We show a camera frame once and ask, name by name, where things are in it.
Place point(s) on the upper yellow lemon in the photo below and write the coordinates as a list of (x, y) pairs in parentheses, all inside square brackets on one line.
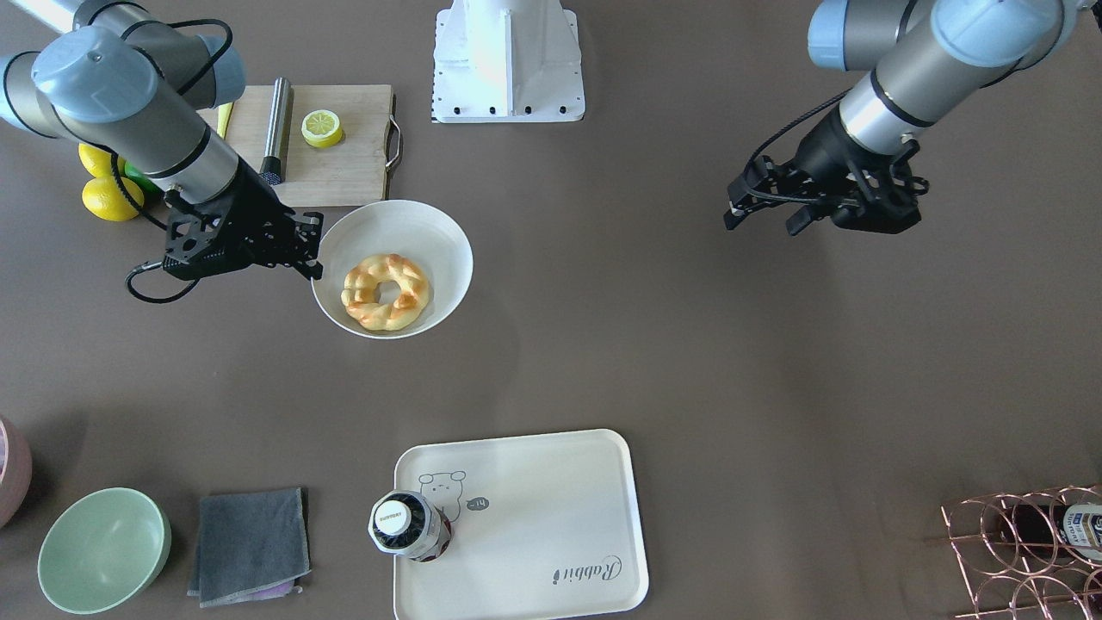
[(99, 163)]

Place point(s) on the grey folded cloth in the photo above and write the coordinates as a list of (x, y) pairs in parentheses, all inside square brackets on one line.
[(250, 546)]

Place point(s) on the mint green bowl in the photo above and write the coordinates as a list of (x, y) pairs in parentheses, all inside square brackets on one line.
[(103, 550)]

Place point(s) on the bottle in wire rack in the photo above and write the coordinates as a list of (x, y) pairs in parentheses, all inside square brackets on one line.
[(1055, 531)]

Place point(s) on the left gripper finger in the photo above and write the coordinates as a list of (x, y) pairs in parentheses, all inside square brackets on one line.
[(745, 198), (807, 214)]

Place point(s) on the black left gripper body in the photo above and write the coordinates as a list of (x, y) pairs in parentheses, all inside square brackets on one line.
[(824, 151)]

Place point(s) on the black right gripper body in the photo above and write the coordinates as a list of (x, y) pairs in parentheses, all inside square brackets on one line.
[(250, 204)]

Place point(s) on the copper wire bottle rack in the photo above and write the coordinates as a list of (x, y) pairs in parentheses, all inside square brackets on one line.
[(1001, 581)]

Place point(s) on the steel muddler rod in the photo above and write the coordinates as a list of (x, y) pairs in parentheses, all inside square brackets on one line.
[(273, 163)]

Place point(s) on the dark tea bottle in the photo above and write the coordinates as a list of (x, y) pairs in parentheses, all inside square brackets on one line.
[(407, 525)]

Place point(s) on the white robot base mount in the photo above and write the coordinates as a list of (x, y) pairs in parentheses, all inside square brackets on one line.
[(507, 62)]

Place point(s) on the lower yellow lemon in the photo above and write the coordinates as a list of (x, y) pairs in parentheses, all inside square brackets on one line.
[(102, 197)]

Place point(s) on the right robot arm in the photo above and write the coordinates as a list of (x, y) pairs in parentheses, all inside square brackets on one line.
[(122, 80)]

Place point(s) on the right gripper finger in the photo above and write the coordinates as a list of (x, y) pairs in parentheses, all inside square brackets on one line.
[(308, 226), (306, 263)]

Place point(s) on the pink bowl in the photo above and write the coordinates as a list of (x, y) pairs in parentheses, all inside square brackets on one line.
[(17, 469)]

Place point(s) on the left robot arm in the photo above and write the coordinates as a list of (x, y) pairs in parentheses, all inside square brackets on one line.
[(919, 60)]

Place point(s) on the yellow plastic knife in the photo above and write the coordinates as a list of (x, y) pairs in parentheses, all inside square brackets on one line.
[(223, 118)]

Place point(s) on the twisted glazed donut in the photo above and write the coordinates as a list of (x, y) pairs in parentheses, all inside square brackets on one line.
[(385, 292)]

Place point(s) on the yellow lemon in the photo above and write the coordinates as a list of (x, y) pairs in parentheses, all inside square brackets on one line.
[(99, 163), (102, 197)]

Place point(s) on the white plate bowl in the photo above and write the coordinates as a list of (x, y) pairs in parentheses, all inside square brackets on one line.
[(423, 234)]

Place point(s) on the green lime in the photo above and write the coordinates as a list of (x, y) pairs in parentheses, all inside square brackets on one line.
[(139, 178)]

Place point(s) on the cream rabbit tray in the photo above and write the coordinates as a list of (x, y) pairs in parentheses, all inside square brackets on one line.
[(544, 527)]

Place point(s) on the half lemon slice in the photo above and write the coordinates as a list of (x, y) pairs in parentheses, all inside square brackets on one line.
[(321, 128)]

